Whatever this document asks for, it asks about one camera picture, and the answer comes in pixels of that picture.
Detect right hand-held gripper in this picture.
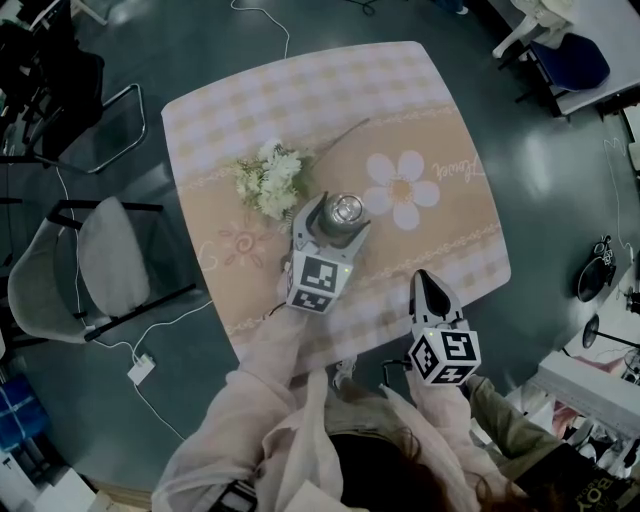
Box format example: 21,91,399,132
407,269,482,387

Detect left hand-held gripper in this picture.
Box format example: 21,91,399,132
283,194,374,318

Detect steel bottle lid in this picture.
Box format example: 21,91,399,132
323,192,365,225

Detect person's right forearm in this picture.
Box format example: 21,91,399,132
404,382,474,451

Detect person's left forearm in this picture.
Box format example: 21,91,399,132
227,302,331,396

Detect white artificial flower bunch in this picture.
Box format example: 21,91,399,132
234,117,372,224

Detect checked tablecloth covered table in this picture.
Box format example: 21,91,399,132
160,40,512,379

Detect black round stand base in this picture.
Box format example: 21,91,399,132
582,314,640,351

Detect black dome-shaped case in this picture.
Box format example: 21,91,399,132
576,234,617,303

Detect white low cabinet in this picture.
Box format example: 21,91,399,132
537,357,640,436

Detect person's body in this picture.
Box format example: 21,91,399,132
152,369,526,512

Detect grey black-framed armchair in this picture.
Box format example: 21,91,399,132
7,195,199,345

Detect white dressing table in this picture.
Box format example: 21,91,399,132
492,0,576,59

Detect black striped pouch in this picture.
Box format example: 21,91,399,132
214,479,259,512

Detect blue chair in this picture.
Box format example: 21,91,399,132
499,32,612,117

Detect black chrome-framed chair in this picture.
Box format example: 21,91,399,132
0,49,149,175

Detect wooden platform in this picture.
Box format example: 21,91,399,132
87,477,161,512

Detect blue storage bag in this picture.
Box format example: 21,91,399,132
0,374,51,451

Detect black office chair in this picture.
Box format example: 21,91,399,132
0,0,76,56

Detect white patterned boxes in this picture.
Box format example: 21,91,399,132
0,449,101,512

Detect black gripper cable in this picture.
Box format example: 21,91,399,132
382,357,414,386

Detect white floor cable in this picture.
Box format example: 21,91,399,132
229,0,292,61
134,382,187,441
139,298,214,357
52,164,146,359

